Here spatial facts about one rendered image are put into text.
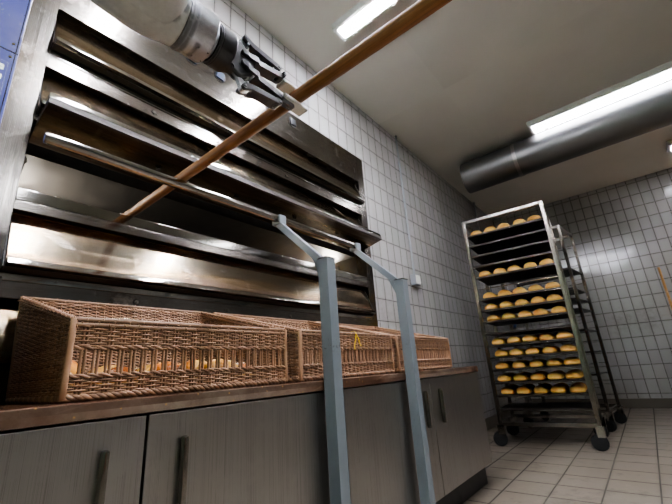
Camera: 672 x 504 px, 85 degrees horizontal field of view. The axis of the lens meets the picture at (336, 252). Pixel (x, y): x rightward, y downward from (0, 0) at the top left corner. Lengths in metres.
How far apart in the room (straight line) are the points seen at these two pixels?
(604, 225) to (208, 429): 5.29
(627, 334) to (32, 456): 5.33
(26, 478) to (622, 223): 5.60
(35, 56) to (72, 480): 1.31
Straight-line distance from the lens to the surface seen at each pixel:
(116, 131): 1.46
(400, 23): 0.76
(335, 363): 1.12
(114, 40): 1.87
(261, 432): 1.00
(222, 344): 0.99
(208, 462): 0.92
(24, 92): 1.59
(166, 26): 0.73
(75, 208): 1.46
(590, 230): 5.67
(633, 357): 5.47
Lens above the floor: 0.60
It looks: 18 degrees up
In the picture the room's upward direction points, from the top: 4 degrees counter-clockwise
